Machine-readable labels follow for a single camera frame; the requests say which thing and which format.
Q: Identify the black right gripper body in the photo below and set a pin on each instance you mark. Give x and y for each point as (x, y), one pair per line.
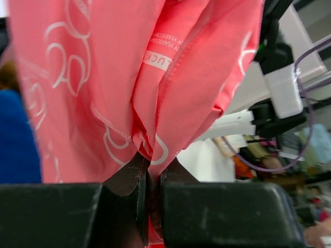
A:
(273, 50)

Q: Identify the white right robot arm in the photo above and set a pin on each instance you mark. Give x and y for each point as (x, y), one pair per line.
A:
(238, 119)

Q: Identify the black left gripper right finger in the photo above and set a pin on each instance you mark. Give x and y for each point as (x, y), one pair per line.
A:
(214, 214)

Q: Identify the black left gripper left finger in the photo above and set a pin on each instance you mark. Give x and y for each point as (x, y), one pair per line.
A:
(108, 214)

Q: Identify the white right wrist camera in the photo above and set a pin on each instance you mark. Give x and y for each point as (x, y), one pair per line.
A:
(283, 90)

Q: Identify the royal blue cloth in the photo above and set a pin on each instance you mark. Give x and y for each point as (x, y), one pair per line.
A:
(20, 162)

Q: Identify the coral pink patterned cloth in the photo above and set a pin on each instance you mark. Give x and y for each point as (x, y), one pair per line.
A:
(104, 80)

